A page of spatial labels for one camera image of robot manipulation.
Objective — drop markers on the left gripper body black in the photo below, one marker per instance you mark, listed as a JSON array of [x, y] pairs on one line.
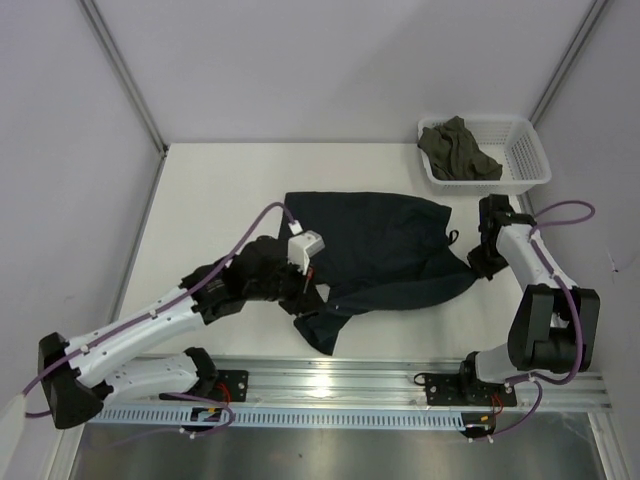
[[289, 287]]

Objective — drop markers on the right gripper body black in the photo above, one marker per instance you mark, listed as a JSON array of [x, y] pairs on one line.
[[486, 260]]

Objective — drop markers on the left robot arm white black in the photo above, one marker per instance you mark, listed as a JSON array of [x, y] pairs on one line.
[[82, 375]]

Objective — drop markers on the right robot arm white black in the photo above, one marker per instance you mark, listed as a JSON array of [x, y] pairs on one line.
[[552, 335]]

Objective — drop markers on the olive green shorts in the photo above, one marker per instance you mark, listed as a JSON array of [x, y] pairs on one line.
[[454, 154]]

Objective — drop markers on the white plastic basket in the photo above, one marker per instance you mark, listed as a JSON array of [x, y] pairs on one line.
[[512, 143]]

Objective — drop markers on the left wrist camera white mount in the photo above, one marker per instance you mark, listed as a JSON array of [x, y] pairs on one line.
[[302, 246]]

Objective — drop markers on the aluminium mounting rail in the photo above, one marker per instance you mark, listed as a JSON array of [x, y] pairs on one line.
[[386, 384]]

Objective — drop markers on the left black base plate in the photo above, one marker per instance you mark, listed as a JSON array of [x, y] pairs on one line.
[[229, 386]]

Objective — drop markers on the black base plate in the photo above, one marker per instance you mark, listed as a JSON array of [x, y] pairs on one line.
[[229, 386], [448, 390]]

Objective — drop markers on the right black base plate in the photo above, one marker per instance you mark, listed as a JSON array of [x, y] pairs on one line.
[[448, 390]]

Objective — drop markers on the white slotted cable duct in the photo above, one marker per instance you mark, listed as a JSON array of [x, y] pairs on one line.
[[250, 416]]

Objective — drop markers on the right aluminium frame post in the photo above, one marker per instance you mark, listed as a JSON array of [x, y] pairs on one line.
[[587, 27]]

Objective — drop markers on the aluminium frame post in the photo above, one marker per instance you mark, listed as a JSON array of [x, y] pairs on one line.
[[116, 61], [587, 27]]

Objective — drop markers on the left aluminium frame post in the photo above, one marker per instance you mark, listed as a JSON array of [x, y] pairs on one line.
[[116, 61]]

